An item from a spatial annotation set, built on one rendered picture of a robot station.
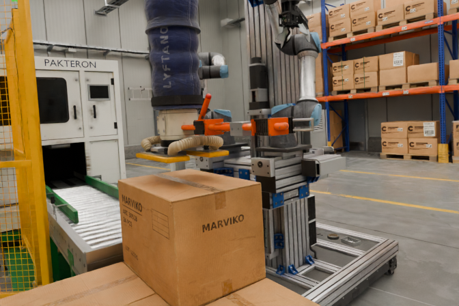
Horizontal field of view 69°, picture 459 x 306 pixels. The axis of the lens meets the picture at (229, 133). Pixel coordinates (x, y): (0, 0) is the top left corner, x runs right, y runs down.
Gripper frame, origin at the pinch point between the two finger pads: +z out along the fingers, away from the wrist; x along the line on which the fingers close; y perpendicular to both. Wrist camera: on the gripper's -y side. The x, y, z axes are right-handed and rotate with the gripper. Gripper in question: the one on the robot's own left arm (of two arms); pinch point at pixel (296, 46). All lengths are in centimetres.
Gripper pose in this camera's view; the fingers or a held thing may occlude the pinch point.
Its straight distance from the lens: 159.5
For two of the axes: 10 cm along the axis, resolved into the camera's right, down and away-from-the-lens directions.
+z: 0.6, 10.0, 0.5
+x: 6.7, 0.0, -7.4
